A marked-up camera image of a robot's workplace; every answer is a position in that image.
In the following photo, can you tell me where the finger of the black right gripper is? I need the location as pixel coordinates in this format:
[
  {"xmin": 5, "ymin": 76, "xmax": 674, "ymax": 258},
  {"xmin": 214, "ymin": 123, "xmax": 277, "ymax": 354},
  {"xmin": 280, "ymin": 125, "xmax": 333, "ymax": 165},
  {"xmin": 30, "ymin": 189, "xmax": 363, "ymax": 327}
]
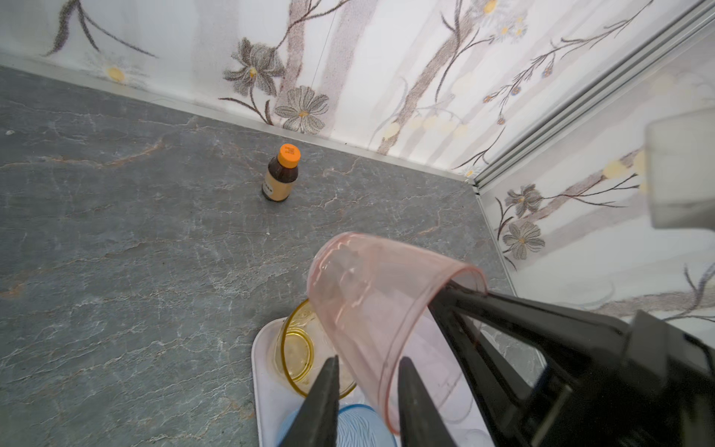
[{"xmin": 428, "ymin": 281, "xmax": 627, "ymax": 446}]

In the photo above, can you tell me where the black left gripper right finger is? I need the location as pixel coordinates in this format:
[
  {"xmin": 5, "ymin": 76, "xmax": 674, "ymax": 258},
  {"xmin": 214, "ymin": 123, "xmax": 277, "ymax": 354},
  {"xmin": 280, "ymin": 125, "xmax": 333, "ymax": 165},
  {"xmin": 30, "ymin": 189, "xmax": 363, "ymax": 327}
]
[{"xmin": 398, "ymin": 357, "xmax": 455, "ymax": 447}]

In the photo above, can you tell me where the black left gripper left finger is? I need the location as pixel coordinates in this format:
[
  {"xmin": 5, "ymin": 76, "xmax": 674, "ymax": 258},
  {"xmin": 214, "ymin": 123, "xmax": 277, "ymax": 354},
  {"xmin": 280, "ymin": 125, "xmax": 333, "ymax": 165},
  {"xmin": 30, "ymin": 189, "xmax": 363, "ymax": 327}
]
[{"xmin": 279, "ymin": 356, "xmax": 340, "ymax": 447}]

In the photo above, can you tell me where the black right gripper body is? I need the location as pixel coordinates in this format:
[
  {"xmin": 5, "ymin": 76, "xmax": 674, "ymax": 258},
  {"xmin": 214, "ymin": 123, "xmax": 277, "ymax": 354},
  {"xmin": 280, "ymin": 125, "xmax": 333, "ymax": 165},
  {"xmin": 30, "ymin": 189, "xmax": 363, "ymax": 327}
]
[{"xmin": 503, "ymin": 313, "xmax": 714, "ymax": 446}]

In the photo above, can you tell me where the blue plastic cup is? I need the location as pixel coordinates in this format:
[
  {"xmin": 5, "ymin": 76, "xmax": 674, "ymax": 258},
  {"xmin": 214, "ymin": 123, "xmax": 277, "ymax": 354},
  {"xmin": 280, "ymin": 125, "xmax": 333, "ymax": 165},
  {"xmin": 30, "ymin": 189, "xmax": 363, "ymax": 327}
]
[{"xmin": 276, "ymin": 404, "xmax": 398, "ymax": 446}]

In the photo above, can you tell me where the yellow plastic cup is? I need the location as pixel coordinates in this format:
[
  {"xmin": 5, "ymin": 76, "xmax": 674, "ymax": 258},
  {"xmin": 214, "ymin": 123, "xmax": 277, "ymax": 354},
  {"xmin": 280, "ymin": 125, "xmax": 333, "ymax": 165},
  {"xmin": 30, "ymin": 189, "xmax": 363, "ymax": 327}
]
[{"xmin": 273, "ymin": 299, "xmax": 337, "ymax": 398}]

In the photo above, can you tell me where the pink plastic cup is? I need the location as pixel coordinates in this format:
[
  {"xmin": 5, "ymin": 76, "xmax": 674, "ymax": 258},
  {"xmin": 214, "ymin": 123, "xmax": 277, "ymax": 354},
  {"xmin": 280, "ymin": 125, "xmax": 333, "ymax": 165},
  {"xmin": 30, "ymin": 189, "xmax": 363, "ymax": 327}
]
[{"xmin": 306, "ymin": 233, "xmax": 486, "ymax": 434}]

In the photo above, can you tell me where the lilac plastic tray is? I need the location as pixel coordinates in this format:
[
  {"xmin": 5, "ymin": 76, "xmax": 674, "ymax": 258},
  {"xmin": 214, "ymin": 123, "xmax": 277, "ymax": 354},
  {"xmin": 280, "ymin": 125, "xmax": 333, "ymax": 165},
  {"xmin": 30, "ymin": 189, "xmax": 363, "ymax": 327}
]
[{"xmin": 251, "ymin": 318, "xmax": 493, "ymax": 446}]

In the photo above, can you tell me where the brown bottle orange cap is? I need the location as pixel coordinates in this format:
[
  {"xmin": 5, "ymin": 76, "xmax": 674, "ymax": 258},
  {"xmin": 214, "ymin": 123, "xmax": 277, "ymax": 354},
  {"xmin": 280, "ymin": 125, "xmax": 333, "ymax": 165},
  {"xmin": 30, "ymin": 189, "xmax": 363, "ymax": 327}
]
[{"xmin": 262, "ymin": 143, "xmax": 301, "ymax": 202}]

